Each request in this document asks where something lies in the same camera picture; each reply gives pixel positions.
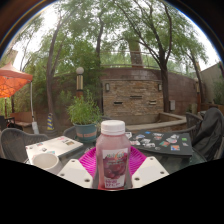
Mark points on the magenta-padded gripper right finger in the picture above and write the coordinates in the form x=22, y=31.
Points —
x=150, y=171

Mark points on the pink drink bottle white cap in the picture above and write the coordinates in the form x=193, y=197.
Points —
x=113, y=156

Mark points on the globe lamp post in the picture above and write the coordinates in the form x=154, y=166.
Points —
x=80, y=86

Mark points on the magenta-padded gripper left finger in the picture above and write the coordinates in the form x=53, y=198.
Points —
x=75, y=173

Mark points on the green plant in teal pot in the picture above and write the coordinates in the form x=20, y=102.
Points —
x=85, y=111

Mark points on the dark chair group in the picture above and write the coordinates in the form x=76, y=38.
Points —
x=10, y=122

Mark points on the grey wall box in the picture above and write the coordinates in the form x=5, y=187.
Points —
x=172, y=105

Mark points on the white sticker sheet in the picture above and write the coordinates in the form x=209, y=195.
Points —
x=128, y=135

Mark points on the black sticker-covered laptop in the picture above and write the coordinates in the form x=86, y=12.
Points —
x=163, y=145

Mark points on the white cup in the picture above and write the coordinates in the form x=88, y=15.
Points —
x=46, y=161

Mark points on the black jacket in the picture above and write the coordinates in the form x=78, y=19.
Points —
x=211, y=133

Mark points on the blue yellow striped bollard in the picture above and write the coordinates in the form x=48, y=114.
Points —
x=50, y=122

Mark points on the wall lamp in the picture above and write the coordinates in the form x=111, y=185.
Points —
x=107, y=87
x=159, y=87

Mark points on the orange canopy umbrella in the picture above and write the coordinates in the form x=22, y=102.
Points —
x=13, y=81

